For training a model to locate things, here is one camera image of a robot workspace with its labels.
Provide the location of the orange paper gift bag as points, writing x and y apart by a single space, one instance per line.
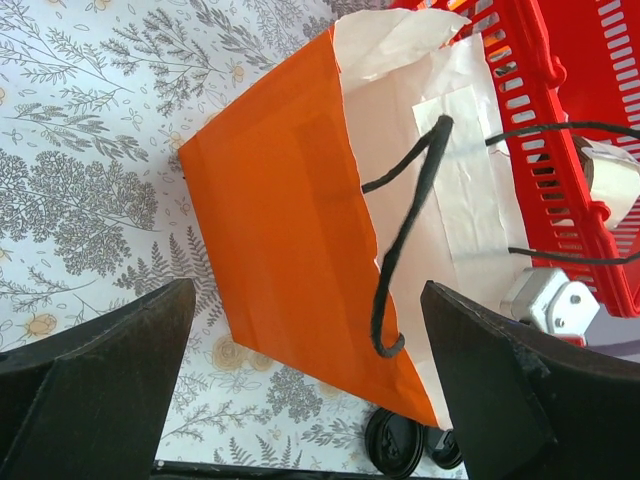
370 162

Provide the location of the floral patterned table mat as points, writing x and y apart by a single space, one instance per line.
97 97

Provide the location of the black coffee lid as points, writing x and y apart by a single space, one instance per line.
394 444
442 448

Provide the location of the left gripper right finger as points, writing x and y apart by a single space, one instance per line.
525 404

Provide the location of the beige tape roll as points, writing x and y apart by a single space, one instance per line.
612 176

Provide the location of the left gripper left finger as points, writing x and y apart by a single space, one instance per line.
91 402

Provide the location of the red plastic shopping basket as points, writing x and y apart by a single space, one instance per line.
564 69

